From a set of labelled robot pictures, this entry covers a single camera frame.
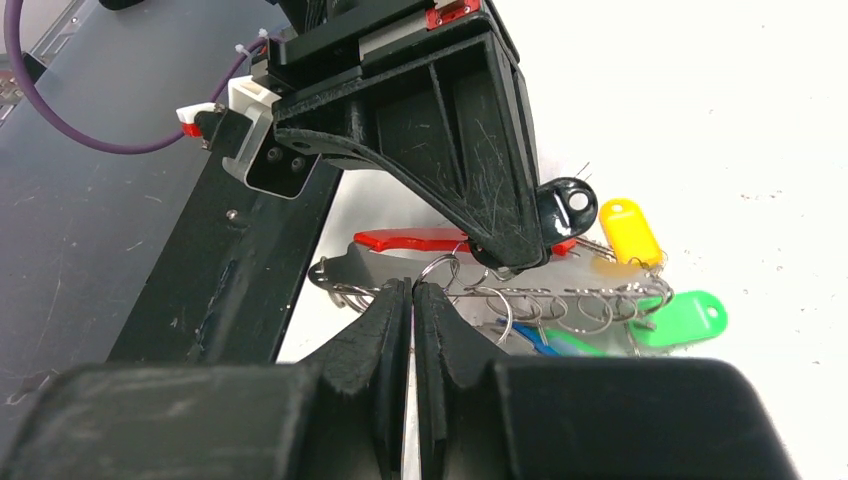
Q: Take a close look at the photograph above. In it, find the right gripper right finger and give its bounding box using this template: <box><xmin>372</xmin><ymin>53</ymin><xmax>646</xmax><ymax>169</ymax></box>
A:
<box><xmin>412</xmin><ymin>283</ymin><xmax>797</xmax><ymax>479</ymax></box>

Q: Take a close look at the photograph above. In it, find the green key tag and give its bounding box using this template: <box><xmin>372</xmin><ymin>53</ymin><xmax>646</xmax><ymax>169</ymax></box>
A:
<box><xmin>630</xmin><ymin>290</ymin><xmax>729</xmax><ymax>350</ymax></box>
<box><xmin>544</xmin><ymin>329</ymin><xmax>606</xmax><ymax>357</ymax></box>

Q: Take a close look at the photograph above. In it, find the yellow key tag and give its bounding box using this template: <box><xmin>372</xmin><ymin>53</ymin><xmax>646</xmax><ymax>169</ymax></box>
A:
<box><xmin>598</xmin><ymin>198</ymin><xmax>664</xmax><ymax>268</ymax></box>

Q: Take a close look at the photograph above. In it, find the red-handled metal key holder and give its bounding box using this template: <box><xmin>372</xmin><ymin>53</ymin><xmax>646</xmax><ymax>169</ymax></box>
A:
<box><xmin>308</xmin><ymin>229</ymin><xmax>674</xmax><ymax>335</ymax></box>

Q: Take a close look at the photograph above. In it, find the black key head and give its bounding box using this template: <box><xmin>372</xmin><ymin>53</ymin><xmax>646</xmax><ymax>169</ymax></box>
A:
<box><xmin>535</xmin><ymin>177</ymin><xmax>599</xmax><ymax>247</ymax></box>

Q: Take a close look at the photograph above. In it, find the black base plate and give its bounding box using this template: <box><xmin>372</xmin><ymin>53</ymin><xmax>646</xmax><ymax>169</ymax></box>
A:
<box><xmin>108</xmin><ymin>159</ymin><xmax>342</xmax><ymax>364</ymax></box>

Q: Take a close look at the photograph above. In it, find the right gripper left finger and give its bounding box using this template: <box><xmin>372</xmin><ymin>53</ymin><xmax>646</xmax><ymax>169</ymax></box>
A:
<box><xmin>1</xmin><ymin>280</ymin><xmax>411</xmax><ymax>479</ymax></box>

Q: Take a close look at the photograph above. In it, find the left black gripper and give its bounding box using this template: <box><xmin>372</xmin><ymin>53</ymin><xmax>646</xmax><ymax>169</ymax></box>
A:
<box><xmin>268</xmin><ymin>1</ymin><xmax>549</xmax><ymax>270</ymax></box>

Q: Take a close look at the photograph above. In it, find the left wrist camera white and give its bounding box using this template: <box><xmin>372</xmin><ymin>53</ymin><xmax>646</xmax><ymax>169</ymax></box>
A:
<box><xmin>176</xmin><ymin>75</ymin><xmax>317</xmax><ymax>199</ymax></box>

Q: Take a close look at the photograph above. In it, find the blue key tag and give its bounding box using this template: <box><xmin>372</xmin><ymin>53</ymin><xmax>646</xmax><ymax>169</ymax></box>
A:
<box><xmin>512</xmin><ymin>324</ymin><xmax>560</xmax><ymax>357</ymax></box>

